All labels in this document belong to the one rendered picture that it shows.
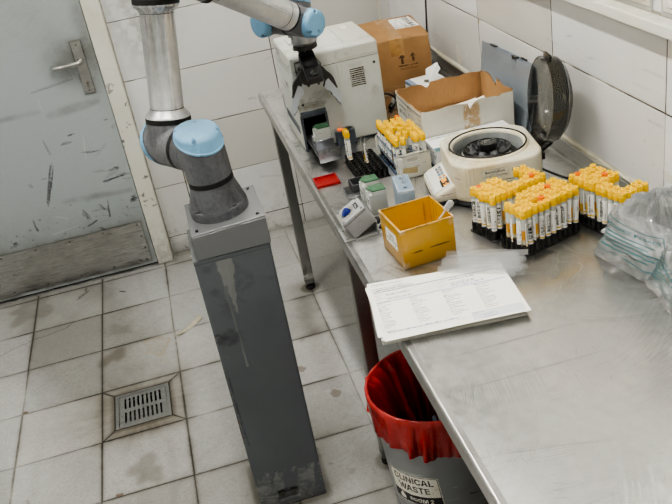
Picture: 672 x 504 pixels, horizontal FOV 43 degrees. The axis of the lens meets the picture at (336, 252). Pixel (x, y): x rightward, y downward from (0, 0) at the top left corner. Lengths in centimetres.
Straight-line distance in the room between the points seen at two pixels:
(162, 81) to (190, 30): 169
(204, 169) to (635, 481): 123
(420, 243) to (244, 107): 218
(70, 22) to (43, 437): 168
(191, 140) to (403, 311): 69
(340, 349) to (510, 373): 170
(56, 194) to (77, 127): 33
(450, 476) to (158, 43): 133
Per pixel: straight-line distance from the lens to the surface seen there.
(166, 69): 217
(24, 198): 402
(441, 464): 228
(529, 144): 221
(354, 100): 265
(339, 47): 260
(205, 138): 208
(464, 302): 176
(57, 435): 325
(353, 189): 229
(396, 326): 171
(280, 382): 238
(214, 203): 213
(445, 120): 244
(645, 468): 141
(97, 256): 413
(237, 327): 226
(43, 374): 362
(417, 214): 203
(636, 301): 177
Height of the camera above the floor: 185
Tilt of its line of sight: 28 degrees down
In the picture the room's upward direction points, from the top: 10 degrees counter-clockwise
